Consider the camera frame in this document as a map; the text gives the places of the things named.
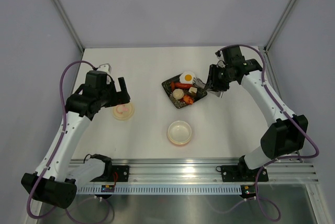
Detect right aluminium frame post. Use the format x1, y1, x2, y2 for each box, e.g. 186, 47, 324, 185
264, 0, 298, 53

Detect black mounting plate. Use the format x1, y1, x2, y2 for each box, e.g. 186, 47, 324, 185
103, 165, 130, 183
216, 165, 259, 182

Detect toy cheese cube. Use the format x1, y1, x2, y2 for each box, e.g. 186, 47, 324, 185
188, 87, 197, 94

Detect toy red sausage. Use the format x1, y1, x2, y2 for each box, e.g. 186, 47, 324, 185
175, 83, 193, 89

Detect left aluminium frame post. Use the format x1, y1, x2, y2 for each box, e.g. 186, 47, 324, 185
51, 0, 85, 54

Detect aluminium rail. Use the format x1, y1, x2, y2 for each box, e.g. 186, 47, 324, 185
113, 158, 319, 184

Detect black patterned square plate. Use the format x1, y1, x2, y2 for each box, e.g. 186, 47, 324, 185
161, 74, 207, 109

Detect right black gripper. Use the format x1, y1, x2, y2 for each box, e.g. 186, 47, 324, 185
204, 64, 236, 93

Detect toy orange chicken wing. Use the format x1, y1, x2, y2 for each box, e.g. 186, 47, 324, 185
183, 95, 194, 105

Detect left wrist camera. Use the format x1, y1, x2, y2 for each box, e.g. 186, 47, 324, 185
97, 63, 111, 75

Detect pink and cream lunch bowl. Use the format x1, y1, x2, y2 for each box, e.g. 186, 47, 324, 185
167, 120, 193, 146

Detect toy fried egg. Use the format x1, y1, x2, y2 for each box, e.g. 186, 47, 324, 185
179, 71, 196, 84

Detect white slotted cable duct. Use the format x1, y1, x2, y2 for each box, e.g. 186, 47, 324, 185
77, 184, 242, 195

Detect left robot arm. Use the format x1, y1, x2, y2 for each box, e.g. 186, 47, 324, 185
21, 70, 130, 209

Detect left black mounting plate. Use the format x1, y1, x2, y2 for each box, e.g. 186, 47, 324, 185
103, 165, 130, 183

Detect metal tongs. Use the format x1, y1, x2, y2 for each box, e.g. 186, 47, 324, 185
193, 77, 223, 98

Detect aluminium frame post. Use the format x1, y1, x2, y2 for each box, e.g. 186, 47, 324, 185
264, 0, 298, 53
51, 0, 85, 54

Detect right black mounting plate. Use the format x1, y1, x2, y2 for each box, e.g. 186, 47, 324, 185
216, 165, 259, 182

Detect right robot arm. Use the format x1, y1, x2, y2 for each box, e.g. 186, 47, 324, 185
205, 45, 308, 182

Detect toy white bun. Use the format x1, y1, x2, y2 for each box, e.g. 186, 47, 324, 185
172, 88, 184, 100

